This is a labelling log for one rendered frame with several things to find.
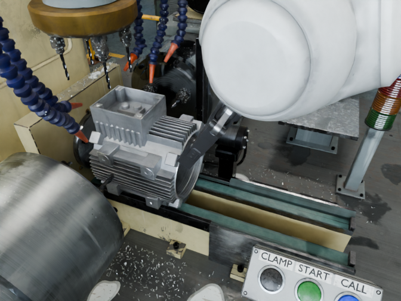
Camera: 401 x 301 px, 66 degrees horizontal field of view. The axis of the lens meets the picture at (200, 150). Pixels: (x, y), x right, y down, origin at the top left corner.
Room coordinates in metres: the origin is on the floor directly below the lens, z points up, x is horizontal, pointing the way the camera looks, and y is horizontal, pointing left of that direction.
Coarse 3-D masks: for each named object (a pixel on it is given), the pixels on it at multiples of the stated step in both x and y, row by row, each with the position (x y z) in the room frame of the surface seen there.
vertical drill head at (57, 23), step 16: (32, 0) 0.57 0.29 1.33; (48, 0) 0.52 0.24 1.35; (64, 0) 0.51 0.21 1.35; (80, 0) 0.51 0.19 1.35; (96, 0) 0.52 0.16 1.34; (112, 0) 0.55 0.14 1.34; (128, 0) 0.57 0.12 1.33; (32, 16) 0.52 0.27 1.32; (48, 16) 0.49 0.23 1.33; (64, 16) 0.49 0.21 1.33; (80, 16) 0.49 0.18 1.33; (96, 16) 0.50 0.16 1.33; (112, 16) 0.51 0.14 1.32; (128, 16) 0.54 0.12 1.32; (48, 32) 0.50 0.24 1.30; (64, 32) 0.49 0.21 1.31; (80, 32) 0.49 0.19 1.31; (96, 32) 0.50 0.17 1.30; (112, 32) 0.52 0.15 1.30; (128, 32) 0.59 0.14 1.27; (96, 48) 0.51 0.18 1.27; (128, 48) 0.59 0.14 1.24; (64, 64) 0.56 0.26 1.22; (128, 64) 0.59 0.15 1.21
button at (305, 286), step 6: (306, 282) 0.20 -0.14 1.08; (312, 282) 0.20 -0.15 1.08; (300, 288) 0.20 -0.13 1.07; (306, 288) 0.20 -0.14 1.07; (312, 288) 0.19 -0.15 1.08; (318, 288) 0.19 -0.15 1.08; (300, 294) 0.19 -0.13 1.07; (306, 294) 0.19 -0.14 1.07; (312, 294) 0.19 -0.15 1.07; (318, 294) 0.19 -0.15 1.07; (300, 300) 0.19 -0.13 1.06; (306, 300) 0.18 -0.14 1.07; (312, 300) 0.18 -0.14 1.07; (318, 300) 0.18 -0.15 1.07
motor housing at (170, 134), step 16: (160, 128) 0.51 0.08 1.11; (176, 128) 0.51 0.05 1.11; (192, 128) 0.52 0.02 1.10; (128, 144) 0.50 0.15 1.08; (160, 144) 0.49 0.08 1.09; (176, 144) 0.47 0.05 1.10; (96, 160) 0.49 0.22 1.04; (128, 160) 0.46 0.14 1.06; (96, 176) 0.49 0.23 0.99; (128, 176) 0.46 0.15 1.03; (160, 176) 0.44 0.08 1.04; (176, 176) 0.44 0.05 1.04; (192, 176) 0.54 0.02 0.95; (144, 192) 0.44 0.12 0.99; (160, 192) 0.43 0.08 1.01; (176, 192) 0.43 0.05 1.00
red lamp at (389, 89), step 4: (396, 80) 0.62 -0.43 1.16; (400, 80) 0.61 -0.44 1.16; (392, 84) 0.62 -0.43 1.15; (396, 84) 0.62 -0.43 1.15; (400, 84) 0.61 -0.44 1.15; (380, 88) 0.64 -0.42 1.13; (384, 88) 0.63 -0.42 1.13; (388, 88) 0.62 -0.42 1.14; (392, 88) 0.62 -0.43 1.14; (396, 88) 0.61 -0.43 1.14; (400, 88) 0.61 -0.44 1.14; (384, 92) 0.63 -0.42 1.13; (388, 92) 0.62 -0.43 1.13; (392, 92) 0.62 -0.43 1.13; (396, 92) 0.61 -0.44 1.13; (400, 92) 0.61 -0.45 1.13; (392, 96) 0.61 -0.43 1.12; (396, 96) 0.61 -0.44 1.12; (400, 96) 0.61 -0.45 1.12
